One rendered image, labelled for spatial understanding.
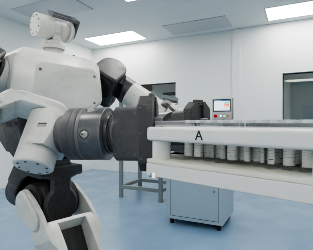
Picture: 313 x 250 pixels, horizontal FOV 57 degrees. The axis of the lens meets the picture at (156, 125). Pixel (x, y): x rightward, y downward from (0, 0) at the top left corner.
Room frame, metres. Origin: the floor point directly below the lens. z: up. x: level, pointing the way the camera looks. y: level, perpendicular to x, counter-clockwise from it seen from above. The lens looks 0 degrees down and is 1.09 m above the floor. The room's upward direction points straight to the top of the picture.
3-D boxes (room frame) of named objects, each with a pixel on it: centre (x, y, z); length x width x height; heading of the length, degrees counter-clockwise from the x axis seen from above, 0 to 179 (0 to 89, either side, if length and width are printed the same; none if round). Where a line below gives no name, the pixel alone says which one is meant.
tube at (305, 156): (0.31, -0.16, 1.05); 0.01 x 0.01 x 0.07
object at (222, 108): (3.31, -0.75, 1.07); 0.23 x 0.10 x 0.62; 64
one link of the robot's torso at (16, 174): (0.91, 0.37, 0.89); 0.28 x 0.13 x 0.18; 47
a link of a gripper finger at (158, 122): (0.46, -0.03, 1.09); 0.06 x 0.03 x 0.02; 79
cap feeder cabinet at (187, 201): (3.27, -0.50, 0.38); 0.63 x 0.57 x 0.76; 64
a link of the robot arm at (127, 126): (0.47, 0.06, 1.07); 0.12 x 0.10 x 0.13; 79
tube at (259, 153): (0.35, -0.12, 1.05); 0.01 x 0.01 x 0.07
